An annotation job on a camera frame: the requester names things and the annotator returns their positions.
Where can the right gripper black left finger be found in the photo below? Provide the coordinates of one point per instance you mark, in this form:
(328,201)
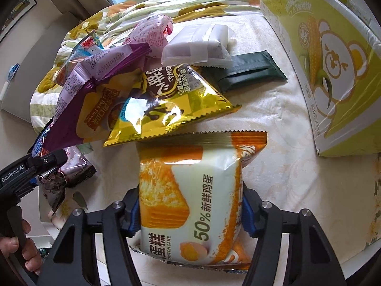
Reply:
(72,259)

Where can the orange chiffon cake packet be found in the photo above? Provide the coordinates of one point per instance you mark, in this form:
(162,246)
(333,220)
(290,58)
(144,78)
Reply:
(191,197)

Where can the pink white candy bag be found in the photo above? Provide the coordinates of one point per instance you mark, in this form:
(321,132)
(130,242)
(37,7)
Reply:
(153,31)

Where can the dark green snack packet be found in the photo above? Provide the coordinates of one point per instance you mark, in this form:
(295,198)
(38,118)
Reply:
(247,69)

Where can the dark clear snack wrapper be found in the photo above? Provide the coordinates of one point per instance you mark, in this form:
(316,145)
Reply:
(54,182)

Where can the purple yellow snack bag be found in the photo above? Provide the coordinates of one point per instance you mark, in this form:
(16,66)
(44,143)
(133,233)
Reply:
(93,111)

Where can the white blue tube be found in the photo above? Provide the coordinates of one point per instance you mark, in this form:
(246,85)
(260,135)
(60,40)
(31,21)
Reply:
(13,70)

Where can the light purple snack packet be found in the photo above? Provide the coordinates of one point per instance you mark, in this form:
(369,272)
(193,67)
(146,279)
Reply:
(98,67)

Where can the blue red snack packet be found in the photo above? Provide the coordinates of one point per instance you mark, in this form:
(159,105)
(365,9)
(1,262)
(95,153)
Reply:
(90,45)

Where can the framed picture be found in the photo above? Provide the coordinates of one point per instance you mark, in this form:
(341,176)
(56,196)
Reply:
(19,11)

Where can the gold snack bag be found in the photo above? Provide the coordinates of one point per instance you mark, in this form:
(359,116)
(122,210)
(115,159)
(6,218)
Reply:
(165,99)

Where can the green corn cardboard box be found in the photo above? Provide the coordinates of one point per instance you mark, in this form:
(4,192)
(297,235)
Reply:
(336,58)

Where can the white snack packet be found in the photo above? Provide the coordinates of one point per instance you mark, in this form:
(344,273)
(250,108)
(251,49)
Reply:
(200,45)

